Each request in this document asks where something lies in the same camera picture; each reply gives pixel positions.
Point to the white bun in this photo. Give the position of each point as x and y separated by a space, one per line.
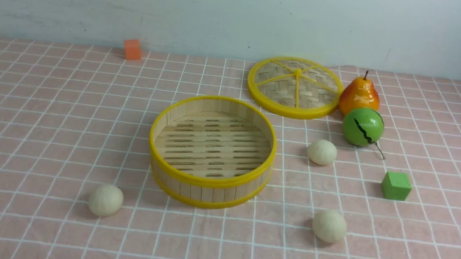
105 200
329 226
322 152

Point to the green foam cube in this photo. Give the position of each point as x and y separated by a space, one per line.
396 186

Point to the green toy watermelon ball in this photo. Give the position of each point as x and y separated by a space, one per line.
363 127

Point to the orange foam cube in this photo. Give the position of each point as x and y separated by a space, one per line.
132 50

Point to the bamboo steamer tray yellow rim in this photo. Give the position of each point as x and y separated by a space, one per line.
212 151

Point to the pink checkered tablecloth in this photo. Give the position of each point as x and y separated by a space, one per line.
75 117

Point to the orange yellow toy pear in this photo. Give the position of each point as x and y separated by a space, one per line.
359 93

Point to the woven bamboo steamer lid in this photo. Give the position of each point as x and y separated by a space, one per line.
295 88

